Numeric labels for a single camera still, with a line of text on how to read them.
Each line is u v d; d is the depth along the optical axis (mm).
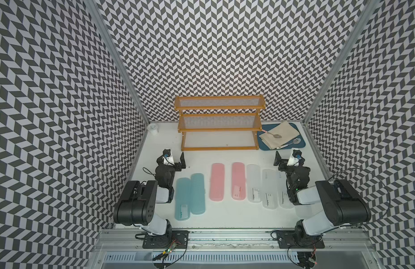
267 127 1156
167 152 757
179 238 728
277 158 856
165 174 681
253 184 889
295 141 1045
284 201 823
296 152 736
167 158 757
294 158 754
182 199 832
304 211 829
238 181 909
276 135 1085
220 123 1233
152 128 1103
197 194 898
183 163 840
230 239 750
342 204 449
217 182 906
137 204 449
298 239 668
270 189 893
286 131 1123
